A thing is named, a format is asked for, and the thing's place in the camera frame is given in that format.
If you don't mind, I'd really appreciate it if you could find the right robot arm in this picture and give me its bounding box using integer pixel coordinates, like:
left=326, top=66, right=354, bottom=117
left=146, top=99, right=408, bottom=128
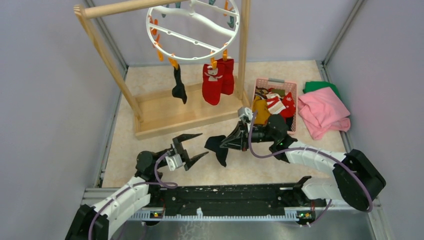
left=219, top=115, right=387, bottom=212

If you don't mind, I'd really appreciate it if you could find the red white striped sock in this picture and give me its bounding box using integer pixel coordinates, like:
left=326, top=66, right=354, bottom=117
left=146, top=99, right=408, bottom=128
left=265, top=93, right=286, bottom=115

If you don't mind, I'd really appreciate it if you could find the pink perforated plastic basket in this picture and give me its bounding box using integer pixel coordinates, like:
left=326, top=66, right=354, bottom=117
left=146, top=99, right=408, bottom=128
left=252, top=78, right=298, bottom=135

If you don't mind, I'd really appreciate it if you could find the black sock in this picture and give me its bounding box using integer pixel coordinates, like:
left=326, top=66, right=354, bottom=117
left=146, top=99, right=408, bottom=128
left=171, top=64, right=188, bottom=104
left=204, top=135, right=229, bottom=167

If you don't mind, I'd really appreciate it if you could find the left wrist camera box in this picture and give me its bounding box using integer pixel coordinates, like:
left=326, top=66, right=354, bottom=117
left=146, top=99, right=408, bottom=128
left=165, top=153, right=184, bottom=171

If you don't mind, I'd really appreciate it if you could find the white toothed cable rail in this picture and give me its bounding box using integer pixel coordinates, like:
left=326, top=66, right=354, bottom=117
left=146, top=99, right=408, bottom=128
left=128, top=209, right=300, bottom=222

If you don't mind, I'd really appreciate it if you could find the pink cloth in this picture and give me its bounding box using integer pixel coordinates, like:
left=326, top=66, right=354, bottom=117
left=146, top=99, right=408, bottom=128
left=298, top=87, right=351, bottom=140

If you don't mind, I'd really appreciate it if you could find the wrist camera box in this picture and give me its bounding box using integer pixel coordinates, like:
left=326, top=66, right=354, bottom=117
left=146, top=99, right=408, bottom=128
left=237, top=106, right=253, bottom=125
left=165, top=153, right=184, bottom=171

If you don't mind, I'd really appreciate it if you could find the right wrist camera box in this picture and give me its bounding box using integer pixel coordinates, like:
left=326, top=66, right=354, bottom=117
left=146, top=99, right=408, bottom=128
left=237, top=106, right=253, bottom=125

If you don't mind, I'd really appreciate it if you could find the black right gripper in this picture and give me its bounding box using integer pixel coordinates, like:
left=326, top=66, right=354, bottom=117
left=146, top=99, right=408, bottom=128
left=219, top=119, right=276, bottom=152

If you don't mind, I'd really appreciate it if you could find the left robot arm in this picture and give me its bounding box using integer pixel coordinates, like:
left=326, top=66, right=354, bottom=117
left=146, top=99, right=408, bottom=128
left=65, top=133, right=206, bottom=240

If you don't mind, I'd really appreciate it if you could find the red snowflake santa face sock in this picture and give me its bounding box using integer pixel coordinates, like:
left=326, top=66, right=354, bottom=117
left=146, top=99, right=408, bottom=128
left=279, top=92, right=296, bottom=119

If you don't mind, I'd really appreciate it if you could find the white round clip hanger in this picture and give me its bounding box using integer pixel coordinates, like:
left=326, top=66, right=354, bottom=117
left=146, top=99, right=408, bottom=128
left=145, top=0, right=241, bottom=65

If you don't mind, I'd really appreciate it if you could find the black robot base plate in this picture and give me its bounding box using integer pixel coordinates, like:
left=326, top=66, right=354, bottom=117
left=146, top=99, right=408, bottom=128
left=140, top=177, right=327, bottom=220

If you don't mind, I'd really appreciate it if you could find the mustard yellow sock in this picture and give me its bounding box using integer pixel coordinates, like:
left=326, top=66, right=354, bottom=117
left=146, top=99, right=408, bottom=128
left=252, top=95, right=271, bottom=125

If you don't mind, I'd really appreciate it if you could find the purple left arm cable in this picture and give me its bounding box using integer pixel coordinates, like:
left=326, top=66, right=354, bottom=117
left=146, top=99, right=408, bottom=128
left=86, top=150, right=180, bottom=240

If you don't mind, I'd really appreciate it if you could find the wooden hanger rack frame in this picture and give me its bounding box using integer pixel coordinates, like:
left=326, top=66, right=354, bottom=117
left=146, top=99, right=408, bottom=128
left=73, top=0, right=251, bottom=140

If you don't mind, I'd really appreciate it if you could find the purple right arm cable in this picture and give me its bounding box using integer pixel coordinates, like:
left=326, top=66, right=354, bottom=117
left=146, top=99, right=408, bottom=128
left=247, top=110, right=375, bottom=229

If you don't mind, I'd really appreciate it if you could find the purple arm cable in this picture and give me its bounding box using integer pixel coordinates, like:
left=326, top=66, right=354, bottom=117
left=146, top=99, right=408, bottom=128
left=86, top=150, right=180, bottom=240
left=247, top=110, right=375, bottom=229

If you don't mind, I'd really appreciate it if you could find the green cloth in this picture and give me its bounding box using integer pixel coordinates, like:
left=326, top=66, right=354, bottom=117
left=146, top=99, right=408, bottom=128
left=302, top=81, right=341, bottom=99

